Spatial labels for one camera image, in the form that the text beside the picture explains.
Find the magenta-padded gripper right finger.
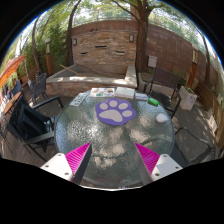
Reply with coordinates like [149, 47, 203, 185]
[134, 142, 184, 186]

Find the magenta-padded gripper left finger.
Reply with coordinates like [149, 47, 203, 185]
[40, 142, 93, 185]

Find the white computer mouse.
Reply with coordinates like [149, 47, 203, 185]
[155, 113, 170, 124]

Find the purple paw-shaped mouse pad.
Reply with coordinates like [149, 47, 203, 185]
[95, 97, 137, 126]

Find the black metal armchair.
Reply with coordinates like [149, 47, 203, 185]
[29, 73, 64, 111]
[174, 126, 216, 164]
[6, 94, 58, 161]

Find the green wipes pack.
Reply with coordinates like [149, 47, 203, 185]
[147, 97, 160, 107]

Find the white number plate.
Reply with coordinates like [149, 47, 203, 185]
[69, 92, 90, 107]

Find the flat white box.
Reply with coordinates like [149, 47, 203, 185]
[124, 87, 136, 100]
[114, 86, 127, 99]

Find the colourful printed sheet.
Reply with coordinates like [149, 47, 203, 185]
[89, 87, 116, 98]

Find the white planter box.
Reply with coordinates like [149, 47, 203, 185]
[179, 85, 198, 111]

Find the stone fountain basin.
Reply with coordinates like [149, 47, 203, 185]
[45, 63, 138, 98]

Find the dark slatted armchair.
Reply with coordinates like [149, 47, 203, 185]
[143, 67, 183, 119]

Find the wooden stick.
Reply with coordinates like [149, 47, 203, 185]
[59, 64, 81, 76]

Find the white utility box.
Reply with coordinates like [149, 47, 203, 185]
[147, 55, 158, 69]

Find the slim curved tree trunk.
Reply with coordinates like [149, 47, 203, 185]
[65, 0, 83, 67]
[199, 33, 212, 86]

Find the orange parasol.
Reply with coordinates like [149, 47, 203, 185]
[0, 54, 26, 88]

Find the thick tree trunk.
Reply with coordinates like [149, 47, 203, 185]
[134, 0, 150, 73]

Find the wooden lamp post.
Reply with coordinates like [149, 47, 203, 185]
[187, 43, 200, 88]
[45, 38, 54, 76]

